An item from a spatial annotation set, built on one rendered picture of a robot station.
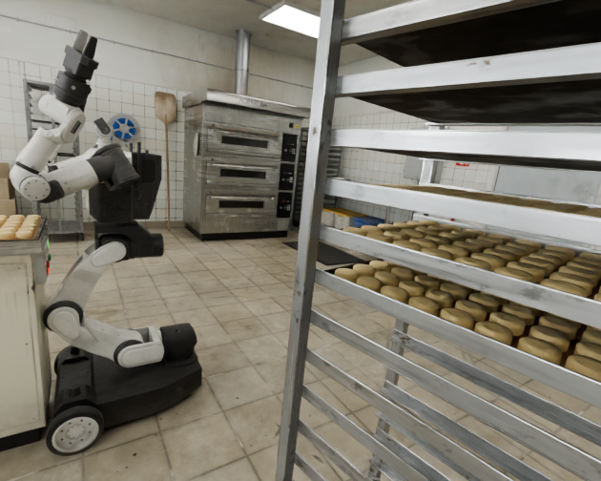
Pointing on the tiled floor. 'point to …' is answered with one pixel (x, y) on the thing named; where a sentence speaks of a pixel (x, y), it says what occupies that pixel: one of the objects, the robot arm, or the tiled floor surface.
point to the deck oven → (239, 165)
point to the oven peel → (166, 106)
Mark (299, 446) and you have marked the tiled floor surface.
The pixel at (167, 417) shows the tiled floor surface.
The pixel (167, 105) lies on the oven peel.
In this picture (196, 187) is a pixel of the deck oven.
